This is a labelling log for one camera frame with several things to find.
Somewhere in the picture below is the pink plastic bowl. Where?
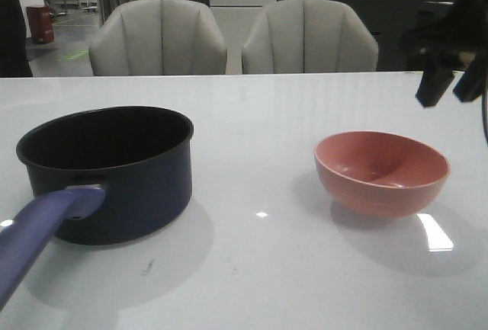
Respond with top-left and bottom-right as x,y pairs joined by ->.
314,131 -> 451,218

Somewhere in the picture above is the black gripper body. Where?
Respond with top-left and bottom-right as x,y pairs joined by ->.
400,0 -> 487,72

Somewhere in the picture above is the dark sideboard cabinet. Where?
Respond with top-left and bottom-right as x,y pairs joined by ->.
277,0 -> 468,72

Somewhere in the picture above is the person in dark clothes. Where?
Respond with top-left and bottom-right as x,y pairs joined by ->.
1,0 -> 33,78

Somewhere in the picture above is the right grey upholstered chair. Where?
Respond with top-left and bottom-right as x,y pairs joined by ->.
242,0 -> 379,74

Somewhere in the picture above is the dark blue saucepan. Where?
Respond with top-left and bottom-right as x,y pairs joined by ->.
1,106 -> 194,303

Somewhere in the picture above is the red bin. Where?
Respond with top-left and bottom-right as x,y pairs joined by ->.
26,5 -> 54,44

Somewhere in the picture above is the black cable right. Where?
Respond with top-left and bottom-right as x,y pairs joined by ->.
479,89 -> 488,148

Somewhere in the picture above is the grey upholstered chair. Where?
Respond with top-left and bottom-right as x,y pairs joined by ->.
242,0 -> 379,74
89,0 -> 227,76

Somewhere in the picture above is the left grey upholstered chair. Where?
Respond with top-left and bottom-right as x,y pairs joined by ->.
89,0 -> 227,76

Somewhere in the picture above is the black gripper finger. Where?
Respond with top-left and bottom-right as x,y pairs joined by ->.
416,61 -> 454,107
453,61 -> 487,102

